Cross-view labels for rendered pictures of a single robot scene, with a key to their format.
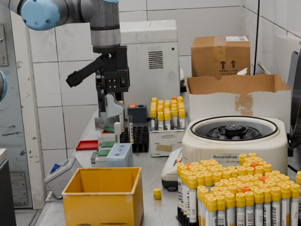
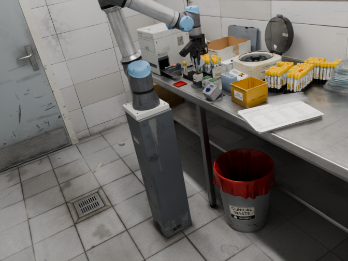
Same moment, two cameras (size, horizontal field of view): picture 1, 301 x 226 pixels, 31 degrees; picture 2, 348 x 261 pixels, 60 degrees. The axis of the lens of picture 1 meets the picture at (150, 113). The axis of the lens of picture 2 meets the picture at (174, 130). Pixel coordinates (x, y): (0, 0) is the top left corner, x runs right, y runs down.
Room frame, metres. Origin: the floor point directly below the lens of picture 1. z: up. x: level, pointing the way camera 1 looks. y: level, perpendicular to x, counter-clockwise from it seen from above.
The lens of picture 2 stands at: (-0.06, 1.11, 1.55)
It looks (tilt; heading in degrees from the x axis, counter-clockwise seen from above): 28 degrees down; 332
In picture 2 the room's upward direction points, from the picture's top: 10 degrees counter-clockwise
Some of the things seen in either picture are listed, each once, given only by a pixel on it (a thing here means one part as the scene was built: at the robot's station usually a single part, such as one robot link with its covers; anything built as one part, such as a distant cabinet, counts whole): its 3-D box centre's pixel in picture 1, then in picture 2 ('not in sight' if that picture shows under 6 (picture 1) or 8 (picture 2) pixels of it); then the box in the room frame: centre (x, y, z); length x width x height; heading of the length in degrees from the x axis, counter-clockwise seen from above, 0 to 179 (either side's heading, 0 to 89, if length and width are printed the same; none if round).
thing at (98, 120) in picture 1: (109, 113); (169, 70); (1.71, 0.13, 0.92); 0.21 x 0.07 x 0.05; 177
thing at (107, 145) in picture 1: (109, 156); (206, 82); (1.32, 0.11, 0.91); 0.05 x 0.04 x 0.07; 87
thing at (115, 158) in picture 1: (121, 171); (229, 83); (1.17, 0.07, 0.92); 0.10 x 0.07 x 0.10; 172
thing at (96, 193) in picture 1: (105, 203); (248, 92); (0.99, 0.10, 0.93); 0.13 x 0.13 x 0.10; 83
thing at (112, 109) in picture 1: (112, 110); (200, 63); (1.38, 0.10, 1.01); 0.06 x 0.03 x 0.09; 87
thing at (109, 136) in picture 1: (108, 142); (198, 78); (1.40, 0.12, 0.92); 0.05 x 0.04 x 0.06; 87
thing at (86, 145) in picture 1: (89, 145); (179, 84); (1.52, 0.18, 0.88); 0.07 x 0.07 x 0.01; 87
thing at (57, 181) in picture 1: (74, 177); (214, 91); (1.17, 0.18, 0.92); 0.13 x 0.07 x 0.08; 87
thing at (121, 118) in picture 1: (131, 124); (193, 70); (1.52, 0.05, 0.93); 0.17 x 0.09 x 0.11; 178
